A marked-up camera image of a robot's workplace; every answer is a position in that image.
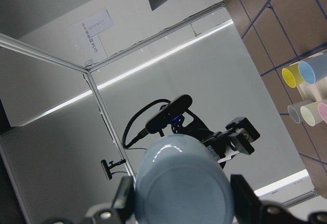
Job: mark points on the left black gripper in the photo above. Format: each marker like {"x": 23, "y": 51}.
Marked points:
{"x": 239, "y": 135}

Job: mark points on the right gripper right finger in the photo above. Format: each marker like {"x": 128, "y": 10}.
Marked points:
{"x": 246, "y": 204}

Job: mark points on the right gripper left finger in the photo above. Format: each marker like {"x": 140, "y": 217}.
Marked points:
{"x": 123, "y": 202}

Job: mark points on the light blue ikea cup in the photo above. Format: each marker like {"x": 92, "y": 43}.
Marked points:
{"x": 179, "y": 181}

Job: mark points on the grey ikea cup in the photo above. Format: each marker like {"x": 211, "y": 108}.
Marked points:
{"x": 294, "y": 110}

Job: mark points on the cream ikea cup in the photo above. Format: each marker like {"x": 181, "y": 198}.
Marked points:
{"x": 310, "y": 114}

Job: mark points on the yellow ikea cup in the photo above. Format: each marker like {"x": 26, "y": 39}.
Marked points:
{"x": 292, "y": 76}

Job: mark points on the pink ikea cup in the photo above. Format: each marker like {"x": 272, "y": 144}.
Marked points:
{"x": 322, "y": 109}

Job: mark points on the cream serving tray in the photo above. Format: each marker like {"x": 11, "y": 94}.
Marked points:
{"x": 317, "y": 91}

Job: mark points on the black frame mounted camera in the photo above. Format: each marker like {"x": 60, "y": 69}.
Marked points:
{"x": 107, "y": 167}

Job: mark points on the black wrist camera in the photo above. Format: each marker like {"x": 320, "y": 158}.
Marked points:
{"x": 165, "y": 116}

